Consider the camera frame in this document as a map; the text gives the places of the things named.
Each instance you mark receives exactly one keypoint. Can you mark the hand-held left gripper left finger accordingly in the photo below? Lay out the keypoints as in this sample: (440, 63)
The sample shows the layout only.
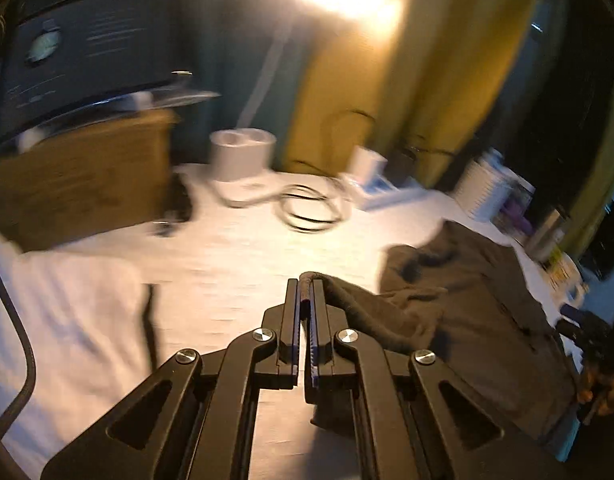
(290, 320)

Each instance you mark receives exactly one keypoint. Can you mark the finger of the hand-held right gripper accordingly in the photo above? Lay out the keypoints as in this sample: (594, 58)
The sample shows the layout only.
(572, 327)

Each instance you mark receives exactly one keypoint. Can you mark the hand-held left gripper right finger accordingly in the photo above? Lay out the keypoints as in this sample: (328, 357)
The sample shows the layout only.
(318, 320)

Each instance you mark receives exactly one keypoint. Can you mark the dark brown garment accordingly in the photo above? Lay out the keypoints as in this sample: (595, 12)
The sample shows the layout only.
(487, 310)

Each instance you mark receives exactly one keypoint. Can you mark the person's right hand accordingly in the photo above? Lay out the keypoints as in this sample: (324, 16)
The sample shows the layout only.
(604, 392)

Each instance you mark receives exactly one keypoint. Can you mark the yellow printed paper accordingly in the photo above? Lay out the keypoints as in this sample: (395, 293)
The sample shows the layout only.
(562, 272)

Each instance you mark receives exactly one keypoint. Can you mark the white textured table cloth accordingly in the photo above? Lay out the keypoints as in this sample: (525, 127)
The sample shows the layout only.
(227, 270)

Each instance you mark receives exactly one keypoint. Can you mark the stainless steel container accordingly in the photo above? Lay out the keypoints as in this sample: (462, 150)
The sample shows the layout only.
(547, 235)

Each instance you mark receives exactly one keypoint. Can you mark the purple cloth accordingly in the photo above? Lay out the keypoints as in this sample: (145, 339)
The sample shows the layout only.
(514, 215)

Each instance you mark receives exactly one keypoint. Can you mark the white power strip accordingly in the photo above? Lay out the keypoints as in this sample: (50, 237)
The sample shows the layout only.
(374, 195)

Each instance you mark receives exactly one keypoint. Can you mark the white woven plastic basket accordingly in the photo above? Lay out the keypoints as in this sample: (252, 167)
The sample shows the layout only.
(484, 190)

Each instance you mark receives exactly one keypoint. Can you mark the white charger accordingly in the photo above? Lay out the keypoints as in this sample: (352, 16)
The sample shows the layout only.
(369, 165)

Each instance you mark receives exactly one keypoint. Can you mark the white desk lamp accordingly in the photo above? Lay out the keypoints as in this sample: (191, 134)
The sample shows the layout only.
(237, 160)

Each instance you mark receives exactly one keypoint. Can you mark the black charger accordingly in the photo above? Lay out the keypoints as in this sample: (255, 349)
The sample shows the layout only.
(399, 167)

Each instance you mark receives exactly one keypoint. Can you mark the brown cardboard box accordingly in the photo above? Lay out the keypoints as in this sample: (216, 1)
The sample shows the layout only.
(82, 180)

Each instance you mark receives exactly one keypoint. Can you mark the yellow curtain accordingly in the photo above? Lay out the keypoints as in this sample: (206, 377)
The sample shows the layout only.
(437, 85)

